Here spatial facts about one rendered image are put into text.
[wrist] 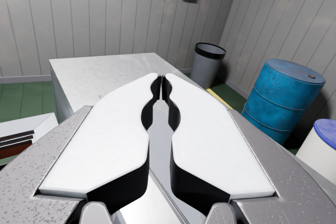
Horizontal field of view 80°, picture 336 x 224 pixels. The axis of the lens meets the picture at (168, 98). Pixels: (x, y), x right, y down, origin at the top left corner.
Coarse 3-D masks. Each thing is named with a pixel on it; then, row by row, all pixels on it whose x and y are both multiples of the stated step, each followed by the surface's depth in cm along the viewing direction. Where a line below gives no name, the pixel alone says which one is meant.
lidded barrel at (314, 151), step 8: (320, 120) 183; (328, 120) 186; (312, 128) 181; (320, 128) 172; (328, 128) 174; (312, 136) 176; (320, 136) 165; (328, 136) 164; (304, 144) 185; (312, 144) 174; (320, 144) 166; (328, 144) 160; (304, 152) 182; (312, 152) 173; (320, 152) 166; (328, 152) 161; (304, 160) 181; (312, 160) 173; (320, 160) 167; (328, 160) 162; (320, 168) 168; (328, 168) 164; (328, 176) 166
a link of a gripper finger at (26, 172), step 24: (72, 120) 8; (48, 144) 6; (24, 168) 6; (48, 168) 6; (0, 192) 5; (24, 192) 5; (0, 216) 5; (24, 216) 5; (48, 216) 5; (72, 216) 5
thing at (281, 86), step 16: (272, 64) 211; (288, 64) 222; (256, 80) 228; (272, 80) 201; (288, 80) 190; (304, 80) 187; (320, 80) 196; (256, 96) 220; (272, 96) 204; (288, 96) 196; (304, 96) 194; (256, 112) 221; (272, 112) 209; (288, 112) 204; (304, 112) 212; (272, 128) 216; (288, 128) 217
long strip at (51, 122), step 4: (52, 116) 91; (44, 120) 88; (48, 120) 88; (52, 120) 89; (56, 120) 89; (40, 124) 85; (44, 124) 86; (48, 124) 86; (52, 124) 87; (56, 124) 87; (36, 128) 83; (40, 128) 84; (44, 128) 84; (48, 128) 84; (52, 128) 85; (36, 132) 82; (40, 132) 82; (44, 132) 82; (36, 136) 80; (40, 136) 80
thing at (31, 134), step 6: (24, 132) 81; (30, 132) 82; (0, 138) 77; (6, 138) 78; (12, 138) 79; (18, 138) 80; (24, 138) 82; (30, 138) 83; (0, 144) 77; (6, 144) 78; (12, 144) 79; (18, 144) 81
